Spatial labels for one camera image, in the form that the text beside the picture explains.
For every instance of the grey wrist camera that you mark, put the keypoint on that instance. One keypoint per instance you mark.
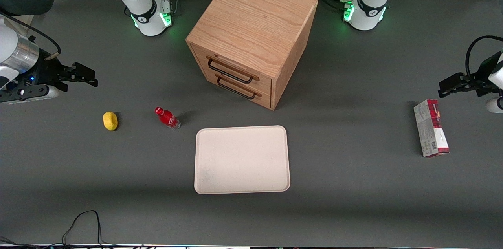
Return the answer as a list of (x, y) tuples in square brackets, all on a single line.
[(495, 105), (31, 94)]

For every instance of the small red coke bottle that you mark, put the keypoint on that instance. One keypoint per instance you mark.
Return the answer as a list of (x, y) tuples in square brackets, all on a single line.
[(167, 118)]

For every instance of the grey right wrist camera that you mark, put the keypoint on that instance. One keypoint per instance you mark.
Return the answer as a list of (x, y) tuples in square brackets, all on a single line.
[(31, 94)]

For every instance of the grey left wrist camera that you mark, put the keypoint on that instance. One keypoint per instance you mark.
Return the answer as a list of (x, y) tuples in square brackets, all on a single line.
[(495, 105)]

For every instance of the wooden drawer cabinet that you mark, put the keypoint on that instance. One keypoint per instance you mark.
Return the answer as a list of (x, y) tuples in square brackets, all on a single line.
[(251, 17)]

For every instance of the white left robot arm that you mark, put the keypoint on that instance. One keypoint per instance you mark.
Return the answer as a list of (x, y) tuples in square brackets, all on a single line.
[(371, 5)]

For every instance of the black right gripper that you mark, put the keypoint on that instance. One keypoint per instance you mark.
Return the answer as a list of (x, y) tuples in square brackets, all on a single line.
[(44, 73)]

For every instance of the beige rectangular tray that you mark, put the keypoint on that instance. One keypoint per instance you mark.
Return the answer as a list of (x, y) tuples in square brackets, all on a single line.
[(241, 160)]

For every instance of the yellow lemon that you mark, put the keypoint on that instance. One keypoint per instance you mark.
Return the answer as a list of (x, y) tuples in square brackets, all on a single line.
[(110, 121)]

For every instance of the wooden drawer front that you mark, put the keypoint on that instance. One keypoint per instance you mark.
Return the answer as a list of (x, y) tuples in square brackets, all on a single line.
[(235, 69), (243, 94)]

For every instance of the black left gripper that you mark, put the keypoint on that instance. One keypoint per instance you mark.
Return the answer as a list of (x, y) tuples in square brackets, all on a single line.
[(481, 76)]

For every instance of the red and grey carton box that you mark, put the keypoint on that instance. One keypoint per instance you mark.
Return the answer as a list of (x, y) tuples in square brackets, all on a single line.
[(430, 131)]

